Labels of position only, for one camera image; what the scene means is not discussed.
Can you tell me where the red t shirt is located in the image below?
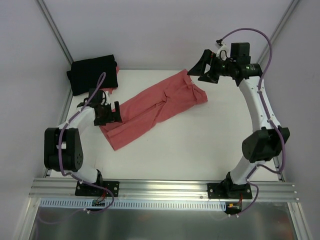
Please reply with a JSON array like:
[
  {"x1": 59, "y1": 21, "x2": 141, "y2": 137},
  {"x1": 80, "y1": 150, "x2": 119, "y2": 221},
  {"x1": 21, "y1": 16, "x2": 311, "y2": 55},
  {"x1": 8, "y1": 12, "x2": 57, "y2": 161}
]
[
  {"x1": 100, "y1": 69, "x2": 208, "y2": 151},
  {"x1": 100, "y1": 66, "x2": 120, "y2": 94}
]

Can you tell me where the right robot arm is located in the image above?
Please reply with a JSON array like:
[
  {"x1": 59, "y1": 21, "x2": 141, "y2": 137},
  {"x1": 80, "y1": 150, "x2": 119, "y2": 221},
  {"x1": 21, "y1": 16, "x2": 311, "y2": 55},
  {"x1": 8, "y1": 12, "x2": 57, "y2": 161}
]
[{"x1": 187, "y1": 49, "x2": 290, "y2": 199}]

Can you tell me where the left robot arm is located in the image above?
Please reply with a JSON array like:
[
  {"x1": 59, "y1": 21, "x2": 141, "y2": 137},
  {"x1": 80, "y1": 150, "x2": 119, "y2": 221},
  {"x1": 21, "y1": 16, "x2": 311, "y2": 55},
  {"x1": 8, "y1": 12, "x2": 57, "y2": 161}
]
[{"x1": 44, "y1": 88, "x2": 122, "y2": 197}]

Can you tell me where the folded red t shirt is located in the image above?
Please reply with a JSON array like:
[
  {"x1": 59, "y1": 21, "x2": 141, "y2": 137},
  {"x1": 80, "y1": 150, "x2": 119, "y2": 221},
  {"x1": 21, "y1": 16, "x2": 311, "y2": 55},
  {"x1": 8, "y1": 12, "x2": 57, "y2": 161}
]
[{"x1": 100, "y1": 66, "x2": 120, "y2": 94}]

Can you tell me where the folded black t shirt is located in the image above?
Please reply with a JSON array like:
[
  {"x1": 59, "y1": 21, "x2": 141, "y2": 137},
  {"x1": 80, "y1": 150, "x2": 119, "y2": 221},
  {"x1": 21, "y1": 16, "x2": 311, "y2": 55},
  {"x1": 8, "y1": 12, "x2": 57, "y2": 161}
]
[{"x1": 66, "y1": 54, "x2": 118, "y2": 96}]

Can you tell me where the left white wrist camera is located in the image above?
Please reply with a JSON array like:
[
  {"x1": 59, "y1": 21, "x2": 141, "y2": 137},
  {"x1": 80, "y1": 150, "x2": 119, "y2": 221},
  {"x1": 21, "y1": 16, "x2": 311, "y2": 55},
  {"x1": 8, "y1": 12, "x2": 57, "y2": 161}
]
[{"x1": 101, "y1": 91, "x2": 111, "y2": 106}]

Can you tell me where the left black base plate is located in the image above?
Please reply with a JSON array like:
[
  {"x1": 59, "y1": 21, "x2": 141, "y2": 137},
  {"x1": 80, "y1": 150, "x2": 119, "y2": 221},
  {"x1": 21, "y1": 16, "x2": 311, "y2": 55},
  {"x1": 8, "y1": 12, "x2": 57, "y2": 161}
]
[{"x1": 74, "y1": 180, "x2": 120, "y2": 198}]

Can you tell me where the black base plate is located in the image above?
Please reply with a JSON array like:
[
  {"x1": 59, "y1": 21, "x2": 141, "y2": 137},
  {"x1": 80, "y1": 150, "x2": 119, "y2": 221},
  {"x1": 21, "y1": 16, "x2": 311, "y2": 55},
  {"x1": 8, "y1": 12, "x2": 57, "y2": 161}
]
[
  {"x1": 207, "y1": 182, "x2": 253, "y2": 200},
  {"x1": 74, "y1": 180, "x2": 120, "y2": 198}
]

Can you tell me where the right rear frame post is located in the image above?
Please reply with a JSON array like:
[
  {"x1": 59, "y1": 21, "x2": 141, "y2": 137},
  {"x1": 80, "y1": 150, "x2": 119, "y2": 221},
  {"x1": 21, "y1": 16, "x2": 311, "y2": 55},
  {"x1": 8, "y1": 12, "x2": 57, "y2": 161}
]
[{"x1": 250, "y1": 0, "x2": 301, "y2": 69}]

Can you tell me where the frame post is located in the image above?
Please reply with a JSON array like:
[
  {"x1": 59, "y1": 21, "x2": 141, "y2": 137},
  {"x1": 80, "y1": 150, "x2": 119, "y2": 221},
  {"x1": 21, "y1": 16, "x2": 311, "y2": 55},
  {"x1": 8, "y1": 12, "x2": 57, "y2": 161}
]
[
  {"x1": 250, "y1": 0, "x2": 301, "y2": 69},
  {"x1": 35, "y1": 0, "x2": 74, "y2": 65}
]

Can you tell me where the white slotted cable duct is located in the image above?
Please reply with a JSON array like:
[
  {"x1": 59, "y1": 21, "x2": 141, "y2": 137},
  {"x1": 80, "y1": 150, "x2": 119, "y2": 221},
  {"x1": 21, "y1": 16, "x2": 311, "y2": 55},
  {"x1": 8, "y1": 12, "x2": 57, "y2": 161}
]
[{"x1": 39, "y1": 198, "x2": 227, "y2": 212}]

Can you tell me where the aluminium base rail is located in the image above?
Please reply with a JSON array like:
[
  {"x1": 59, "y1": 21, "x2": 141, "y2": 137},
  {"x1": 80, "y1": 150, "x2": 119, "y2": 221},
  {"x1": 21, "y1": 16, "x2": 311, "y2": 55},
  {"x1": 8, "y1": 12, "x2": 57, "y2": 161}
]
[{"x1": 28, "y1": 177, "x2": 300, "y2": 203}]

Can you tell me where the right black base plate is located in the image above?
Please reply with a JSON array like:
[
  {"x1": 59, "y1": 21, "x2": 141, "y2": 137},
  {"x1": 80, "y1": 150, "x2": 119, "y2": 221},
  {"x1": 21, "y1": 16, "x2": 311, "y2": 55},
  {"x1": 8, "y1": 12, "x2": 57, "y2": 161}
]
[{"x1": 207, "y1": 182, "x2": 253, "y2": 200}]

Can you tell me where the left rear frame post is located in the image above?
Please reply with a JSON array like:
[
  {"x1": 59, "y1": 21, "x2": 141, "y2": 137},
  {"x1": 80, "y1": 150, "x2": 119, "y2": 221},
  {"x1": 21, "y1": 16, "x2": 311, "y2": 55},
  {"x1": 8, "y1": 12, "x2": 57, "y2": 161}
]
[{"x1": 35, "y1": 0, "x2": 74, "y2": 65}]

